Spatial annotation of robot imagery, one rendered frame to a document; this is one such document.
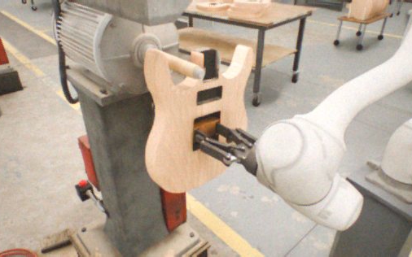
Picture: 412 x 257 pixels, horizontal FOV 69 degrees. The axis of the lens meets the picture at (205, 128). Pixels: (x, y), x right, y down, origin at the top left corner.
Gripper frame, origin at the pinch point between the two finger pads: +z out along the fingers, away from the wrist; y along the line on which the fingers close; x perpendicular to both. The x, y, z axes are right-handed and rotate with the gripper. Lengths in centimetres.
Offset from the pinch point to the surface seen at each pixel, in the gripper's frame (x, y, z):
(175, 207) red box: -59, 15, 33
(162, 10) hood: 32.9, -21.4, -9.4
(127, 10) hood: 32.2, -24.0, -2.8
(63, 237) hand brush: -102, -22, 91
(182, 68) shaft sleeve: 18.7, -8.7, 0.8
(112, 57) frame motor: 18.2, -16.8, 19.4
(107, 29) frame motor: 24.9, -17.2, 20.4
